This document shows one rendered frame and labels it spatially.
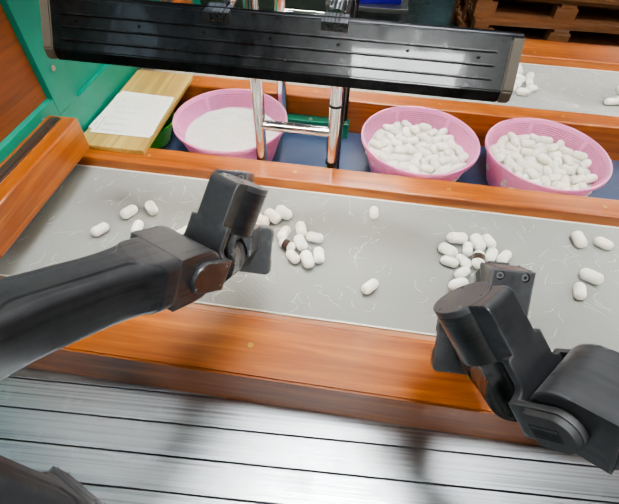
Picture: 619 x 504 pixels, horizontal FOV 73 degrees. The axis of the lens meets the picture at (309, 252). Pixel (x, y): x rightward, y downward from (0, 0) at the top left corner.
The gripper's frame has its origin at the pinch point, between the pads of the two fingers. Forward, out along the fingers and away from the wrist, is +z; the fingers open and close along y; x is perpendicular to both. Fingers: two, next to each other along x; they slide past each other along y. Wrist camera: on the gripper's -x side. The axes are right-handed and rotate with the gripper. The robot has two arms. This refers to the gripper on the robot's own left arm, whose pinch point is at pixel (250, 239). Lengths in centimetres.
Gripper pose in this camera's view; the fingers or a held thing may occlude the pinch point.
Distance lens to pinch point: 68.1
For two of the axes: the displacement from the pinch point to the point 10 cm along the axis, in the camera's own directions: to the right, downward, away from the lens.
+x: -1.1, 9.8, 1.7
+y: -9.9, -1.2, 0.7
